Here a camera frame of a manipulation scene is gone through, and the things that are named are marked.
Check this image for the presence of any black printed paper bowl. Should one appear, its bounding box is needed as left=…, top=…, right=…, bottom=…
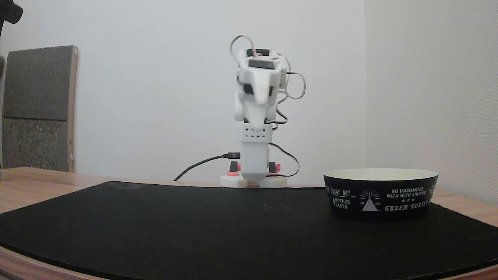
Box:
left=323, top=168, right=439, bottom=222

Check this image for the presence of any black usb cable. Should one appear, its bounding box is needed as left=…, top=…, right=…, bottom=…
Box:
left=174, top=153, right=241, bottom=182

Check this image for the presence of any grey looped servo wire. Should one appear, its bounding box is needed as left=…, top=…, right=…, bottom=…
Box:
left=285, top=72, right=307, bottom=100

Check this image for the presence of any black camera device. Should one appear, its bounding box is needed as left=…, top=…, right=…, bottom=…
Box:
left=0, top=0, right=23, bottom=38

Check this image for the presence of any red and black power wire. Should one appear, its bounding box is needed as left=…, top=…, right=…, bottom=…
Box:
left=268, top=143, right=300, bottom=177

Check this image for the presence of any black table mat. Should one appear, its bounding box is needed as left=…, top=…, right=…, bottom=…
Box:
left=0, top=180, right=498, bottom=280

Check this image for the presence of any grey board with wooden edge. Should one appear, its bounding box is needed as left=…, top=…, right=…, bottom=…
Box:
left=2, top=45, right=79, bottom=173

